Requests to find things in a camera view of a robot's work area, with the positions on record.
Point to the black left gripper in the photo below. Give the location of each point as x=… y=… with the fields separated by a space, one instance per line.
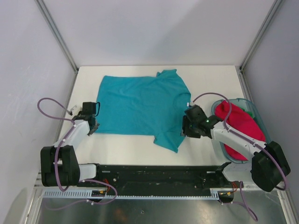
x=93 y=130

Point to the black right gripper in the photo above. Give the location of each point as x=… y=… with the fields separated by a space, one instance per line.
x=194 y=135

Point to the teal t-shirt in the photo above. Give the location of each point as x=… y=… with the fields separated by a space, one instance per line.
x=151 y=106

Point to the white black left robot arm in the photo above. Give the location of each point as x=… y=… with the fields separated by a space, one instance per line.
x=73 y=161

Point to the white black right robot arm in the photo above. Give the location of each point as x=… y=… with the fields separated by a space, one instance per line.
x=266 y=164

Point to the magenta red t-shirt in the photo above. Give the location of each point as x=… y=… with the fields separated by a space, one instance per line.
x=240 y=126

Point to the clear blue plastic bin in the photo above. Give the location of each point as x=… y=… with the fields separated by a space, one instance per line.
x=250 y=105

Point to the green t-shirt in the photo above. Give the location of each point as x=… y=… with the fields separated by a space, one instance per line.
x=250 y=114

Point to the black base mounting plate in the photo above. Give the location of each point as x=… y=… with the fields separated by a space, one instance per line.
x=161 y=180

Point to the white slotted cable duct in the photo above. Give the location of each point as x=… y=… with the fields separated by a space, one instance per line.
x=94 y=194

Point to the right aluminium corner post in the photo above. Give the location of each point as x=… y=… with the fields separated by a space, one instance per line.
x=274 y=9

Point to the aluminium corner post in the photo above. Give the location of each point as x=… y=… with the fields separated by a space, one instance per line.
x=56 y=33
x=274 y=9

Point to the aluminium frame rail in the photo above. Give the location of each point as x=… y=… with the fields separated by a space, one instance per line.
x=38 y=183

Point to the left aluminium corner post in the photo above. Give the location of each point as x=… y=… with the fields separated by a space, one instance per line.
x=56 y=33

